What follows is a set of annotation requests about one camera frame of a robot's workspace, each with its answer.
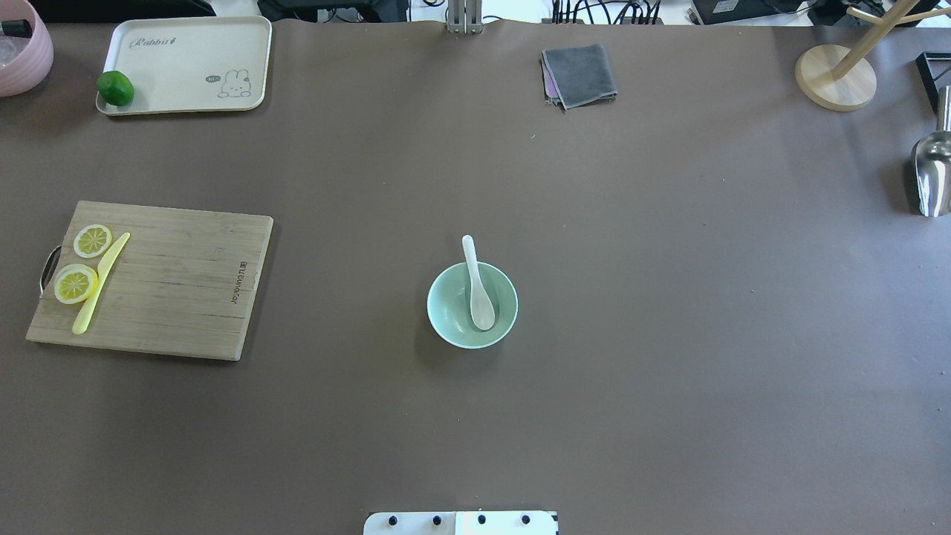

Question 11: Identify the green bowl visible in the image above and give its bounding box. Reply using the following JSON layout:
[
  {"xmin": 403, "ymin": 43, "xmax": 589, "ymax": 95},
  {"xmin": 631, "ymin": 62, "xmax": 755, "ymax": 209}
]
[{"xmin": 426, "ymin": 262, "xmax": 519, "ymax": 350}]

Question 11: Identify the cream rabbit tray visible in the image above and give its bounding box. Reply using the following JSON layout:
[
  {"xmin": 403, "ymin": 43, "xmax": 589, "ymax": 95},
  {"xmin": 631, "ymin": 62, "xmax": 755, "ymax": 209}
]
[{"xmin": 96, "ymin": 15, "xmax": 272, "ymax": 116}]

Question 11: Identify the bamboo cutting board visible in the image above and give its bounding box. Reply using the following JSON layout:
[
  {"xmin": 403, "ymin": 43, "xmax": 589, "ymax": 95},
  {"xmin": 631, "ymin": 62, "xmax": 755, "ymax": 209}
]
[{"xmin": 26, "ymin": 201, "xmax": 274, "ymax": 361}]

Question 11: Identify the single lemon slice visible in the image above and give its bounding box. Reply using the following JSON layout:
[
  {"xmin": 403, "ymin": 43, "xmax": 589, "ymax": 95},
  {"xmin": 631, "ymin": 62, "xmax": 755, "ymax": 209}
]
[{"xmin": 74, "ymin": 224, "xmax": 113, "ymax": 259}]

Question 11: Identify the front stacked lemon slice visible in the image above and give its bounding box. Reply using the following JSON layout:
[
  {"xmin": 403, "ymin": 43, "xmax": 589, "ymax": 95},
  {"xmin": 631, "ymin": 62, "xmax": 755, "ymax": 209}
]
[{"xmin": 53, "ymin": 263, "xmax": 99, "ymax": 305}]

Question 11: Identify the wooden stand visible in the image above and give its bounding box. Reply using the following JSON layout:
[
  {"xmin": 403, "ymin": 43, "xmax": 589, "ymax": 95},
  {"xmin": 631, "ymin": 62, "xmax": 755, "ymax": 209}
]
[{"xmin": 794, "ymin": 1, "xmax": 950, "ymax": 112}]

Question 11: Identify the white ceramic spoon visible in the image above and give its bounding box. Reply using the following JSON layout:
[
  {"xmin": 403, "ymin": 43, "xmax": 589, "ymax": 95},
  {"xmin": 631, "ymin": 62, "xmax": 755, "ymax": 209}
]
[{"xmin": 461, "ymin": 235, "xmax": 496, "ymax": 331}]

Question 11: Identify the pink ribbed bowl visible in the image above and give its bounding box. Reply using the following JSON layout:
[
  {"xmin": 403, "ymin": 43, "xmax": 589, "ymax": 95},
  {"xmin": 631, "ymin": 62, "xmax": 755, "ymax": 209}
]
[{"xmin": 1, "ymin": 1, "xmax": 53, "ymax": 98}]

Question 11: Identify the aluminium frame post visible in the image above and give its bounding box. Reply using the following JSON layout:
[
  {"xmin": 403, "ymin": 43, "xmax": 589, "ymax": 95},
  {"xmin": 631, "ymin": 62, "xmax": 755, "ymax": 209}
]
[{"xmin": 446, "ymin": 0, "xmax": 484, "ymax": 34}]

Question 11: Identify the green lime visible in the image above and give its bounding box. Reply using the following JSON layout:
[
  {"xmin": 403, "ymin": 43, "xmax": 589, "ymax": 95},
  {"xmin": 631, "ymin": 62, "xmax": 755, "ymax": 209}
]
[{"xmin": 96, "ymin": 70, "xmax": 135, "ymax": 106}]

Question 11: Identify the metal scoop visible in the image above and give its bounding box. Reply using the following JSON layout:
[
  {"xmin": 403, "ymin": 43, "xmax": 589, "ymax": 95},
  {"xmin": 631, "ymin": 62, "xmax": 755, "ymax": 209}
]
[{"xmin": 912, "ymin": 85, "xmax": 950, "ymax": 218}]

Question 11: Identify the grey folded cloth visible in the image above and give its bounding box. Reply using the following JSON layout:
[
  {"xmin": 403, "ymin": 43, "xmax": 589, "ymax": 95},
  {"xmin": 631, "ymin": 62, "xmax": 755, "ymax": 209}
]
[{"xmin": 540, "ymin": 43, "xmax": 618, "ymax": 111}]

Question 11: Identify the yellow plastic knife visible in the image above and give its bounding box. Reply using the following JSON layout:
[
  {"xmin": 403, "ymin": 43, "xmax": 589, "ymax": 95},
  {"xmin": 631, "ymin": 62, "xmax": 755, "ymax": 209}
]
[{"xmin": 71, "ymin": 233, "xmax": 132, "ymax": 335}]

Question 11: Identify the white control box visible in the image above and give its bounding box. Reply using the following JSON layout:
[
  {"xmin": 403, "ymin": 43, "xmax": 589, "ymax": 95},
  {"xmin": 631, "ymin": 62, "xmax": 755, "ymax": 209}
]
[{"xmin": 363, "ymin": 509, "xmax": 559, "ymax": 534}]

